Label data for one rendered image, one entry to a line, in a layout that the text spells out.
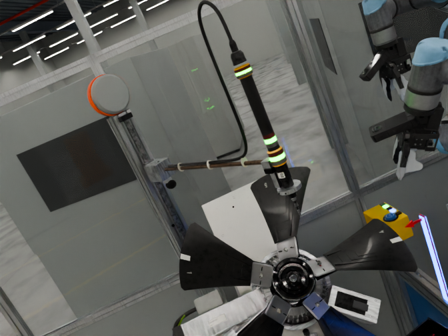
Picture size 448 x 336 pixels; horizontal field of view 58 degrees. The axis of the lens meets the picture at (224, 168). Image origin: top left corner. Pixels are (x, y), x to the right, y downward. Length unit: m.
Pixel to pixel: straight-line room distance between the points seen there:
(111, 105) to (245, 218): 0.67
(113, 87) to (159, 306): 1.06
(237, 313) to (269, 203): 0.37
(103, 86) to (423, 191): 1.60
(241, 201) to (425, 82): 0.82
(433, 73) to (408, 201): 1.29
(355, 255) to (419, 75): 0.56
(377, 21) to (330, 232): 1.06
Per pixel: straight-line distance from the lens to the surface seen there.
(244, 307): 1.37
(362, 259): 1.27
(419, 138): 1.10
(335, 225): 2.08
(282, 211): 1.29
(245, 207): 1.55
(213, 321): 1.38
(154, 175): 1.58
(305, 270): 1.22
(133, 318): 2.11
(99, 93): 1.60
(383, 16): 1.46
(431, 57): 1.00
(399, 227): 1.62
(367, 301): 1.38
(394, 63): 1.48
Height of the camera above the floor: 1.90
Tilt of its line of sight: 16 degrees down
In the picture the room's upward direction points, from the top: 24 degrees counter-clockwise
